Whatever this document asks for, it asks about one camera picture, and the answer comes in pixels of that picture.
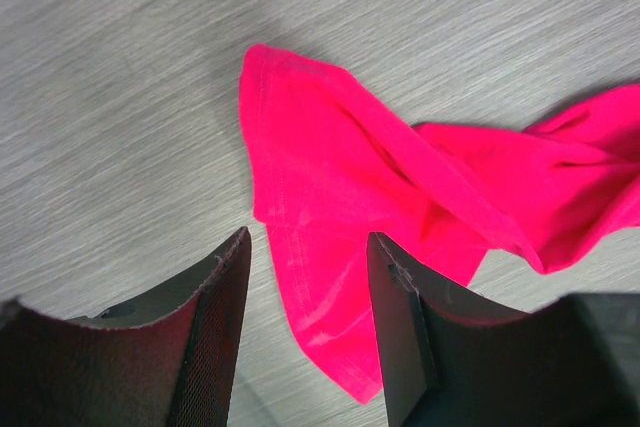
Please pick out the red t shirt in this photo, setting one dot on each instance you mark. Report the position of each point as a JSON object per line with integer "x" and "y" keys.
{"x": 332, "y": 164}

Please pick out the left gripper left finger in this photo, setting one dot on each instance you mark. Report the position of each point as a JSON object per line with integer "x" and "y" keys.
{"x": 166, "y": 357}

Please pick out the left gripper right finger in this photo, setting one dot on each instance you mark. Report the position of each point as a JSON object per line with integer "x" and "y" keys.
{"x": 451, "y": 357}

